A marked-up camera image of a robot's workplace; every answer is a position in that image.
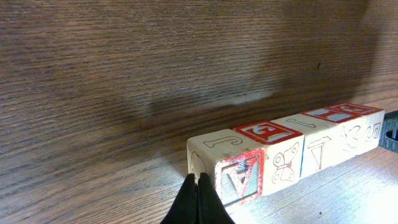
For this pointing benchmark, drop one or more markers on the wooden block red A face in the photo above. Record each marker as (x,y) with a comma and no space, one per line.
(233,162)

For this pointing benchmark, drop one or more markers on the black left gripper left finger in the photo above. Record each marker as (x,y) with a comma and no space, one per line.
(184,207)

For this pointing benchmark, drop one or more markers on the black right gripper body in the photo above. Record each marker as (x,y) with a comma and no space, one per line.
(389,132)

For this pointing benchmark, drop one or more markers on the wooden block number 9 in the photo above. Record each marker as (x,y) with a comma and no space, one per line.
(328,115)

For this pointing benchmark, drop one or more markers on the wooden block red E face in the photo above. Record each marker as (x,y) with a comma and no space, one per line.
(360,132)

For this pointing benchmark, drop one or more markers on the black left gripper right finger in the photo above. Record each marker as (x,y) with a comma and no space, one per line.
(210,209)

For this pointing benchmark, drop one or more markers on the wooden block letter J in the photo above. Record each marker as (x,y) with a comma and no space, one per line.
(318,150)

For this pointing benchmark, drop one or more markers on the wooden block green trim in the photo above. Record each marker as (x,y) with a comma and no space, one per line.
(283,148)

